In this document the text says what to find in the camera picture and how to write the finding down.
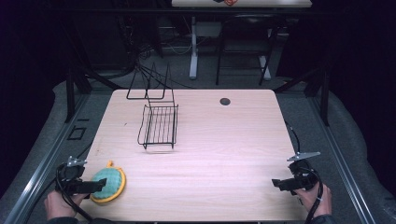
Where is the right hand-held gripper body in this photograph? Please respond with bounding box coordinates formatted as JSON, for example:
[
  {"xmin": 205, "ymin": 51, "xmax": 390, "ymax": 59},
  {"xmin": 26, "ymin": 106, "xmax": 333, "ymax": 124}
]
[{"xmin": 286, "ymin": 150, "xmax": 321, "ymax": 196}]

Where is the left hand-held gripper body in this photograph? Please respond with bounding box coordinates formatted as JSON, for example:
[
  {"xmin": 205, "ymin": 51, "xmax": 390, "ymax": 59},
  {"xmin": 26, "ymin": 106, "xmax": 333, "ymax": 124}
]
[{"xmin": 55, "ymin": 156, "xmax": 89, "ymax": 196}]

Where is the green pot holder yellow rim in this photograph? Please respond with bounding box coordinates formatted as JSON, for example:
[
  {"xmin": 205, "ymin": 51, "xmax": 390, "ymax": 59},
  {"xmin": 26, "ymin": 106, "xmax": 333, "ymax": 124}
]
[{"xmin": 90, "ymin": 160, "xmax": 127, "ymax": 205}]

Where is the person's right hand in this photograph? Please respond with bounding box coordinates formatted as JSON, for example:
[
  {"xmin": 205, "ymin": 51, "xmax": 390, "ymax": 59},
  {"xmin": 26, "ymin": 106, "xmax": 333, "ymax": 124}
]
[{"xmin": 293, "ymin": 182, "xmax": 332, "ymax": 218}]

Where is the person's left hand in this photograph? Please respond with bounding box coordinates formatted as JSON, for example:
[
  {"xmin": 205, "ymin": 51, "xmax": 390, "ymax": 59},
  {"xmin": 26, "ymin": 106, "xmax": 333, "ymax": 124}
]
[{"xmin": 44, "ymin": 189, "xmax": 92, "ymax": 221}]

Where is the black metal chair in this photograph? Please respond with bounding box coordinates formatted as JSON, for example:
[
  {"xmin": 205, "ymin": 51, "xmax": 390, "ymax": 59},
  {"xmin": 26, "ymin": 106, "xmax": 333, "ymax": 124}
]
[{"xmin": 215, "ymin": 13, "xmax": 281, "ymax": 87}]

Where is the white desk with white legs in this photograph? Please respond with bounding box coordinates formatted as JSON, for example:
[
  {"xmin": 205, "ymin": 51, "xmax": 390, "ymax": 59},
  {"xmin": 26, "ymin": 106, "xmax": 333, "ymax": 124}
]
[{"xmin": 171, "ymin": 0, "xmax": 313, "ymax": 80}]

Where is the orange object on desk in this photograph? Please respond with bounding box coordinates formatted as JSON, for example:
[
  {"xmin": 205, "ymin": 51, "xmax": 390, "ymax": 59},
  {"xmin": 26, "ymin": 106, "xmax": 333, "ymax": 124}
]
[{"xmin": 213, "ymin": 0, "xmax": 240, "ymax": 7}]

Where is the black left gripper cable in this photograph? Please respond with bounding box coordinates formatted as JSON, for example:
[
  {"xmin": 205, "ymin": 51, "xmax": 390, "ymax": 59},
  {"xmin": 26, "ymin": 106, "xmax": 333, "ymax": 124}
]
[{"xmin": 55, "ymin": 162, "xmax": 94, "ymax": 222}]

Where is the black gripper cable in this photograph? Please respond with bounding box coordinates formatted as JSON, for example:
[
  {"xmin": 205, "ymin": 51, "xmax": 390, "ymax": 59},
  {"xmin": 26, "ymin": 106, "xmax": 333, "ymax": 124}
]
[
  {"xmin": 284, "ymin": 120, "xmax": 325, "ymax": 224},
  {"xmin": 55, "ymin": 162, "xmax": 94, "ymax": 222}
]

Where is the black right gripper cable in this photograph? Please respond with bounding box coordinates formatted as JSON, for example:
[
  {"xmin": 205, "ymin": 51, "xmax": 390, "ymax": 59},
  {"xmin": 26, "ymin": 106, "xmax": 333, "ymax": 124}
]
[{"xmin": 284, "ymin": 120, "xmax": 325, "ymax": 224}]

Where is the grey metal floor rail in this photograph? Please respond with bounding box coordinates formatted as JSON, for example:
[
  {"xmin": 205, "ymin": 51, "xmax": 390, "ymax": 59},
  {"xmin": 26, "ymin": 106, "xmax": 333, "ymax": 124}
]
[
  {"xmin": 3, "ymin": 92, "xmax": 92, "ymax": 224},
  {"xmin": 306, "ymin": 92, "xmax": 377, "ymax": 224}
]

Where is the black metal frame post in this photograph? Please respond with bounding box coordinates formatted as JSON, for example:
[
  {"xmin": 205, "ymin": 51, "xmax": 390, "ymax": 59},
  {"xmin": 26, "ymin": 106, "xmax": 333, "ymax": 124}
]
[
  {"xmin": 64, "ymin": 66, "xmax": 92, "ymax": 124},
  {"xmin": 274, "ymin": 63, "xmax": 332, "ymax": 127}
]

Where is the black wire rack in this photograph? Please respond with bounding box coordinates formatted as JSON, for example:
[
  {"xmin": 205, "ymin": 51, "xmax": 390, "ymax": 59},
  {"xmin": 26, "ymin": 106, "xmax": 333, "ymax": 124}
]
[{"xmin": 125, "ymin": 62, "xmax": 180, "ymax": 150}]

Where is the bundle of black floor cables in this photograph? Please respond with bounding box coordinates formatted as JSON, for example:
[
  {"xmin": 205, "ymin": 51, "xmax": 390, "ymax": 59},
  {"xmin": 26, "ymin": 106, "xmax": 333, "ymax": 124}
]
[{"xmin": 106, "ymin": 18, "xmax": 194, "ymax": 91}]

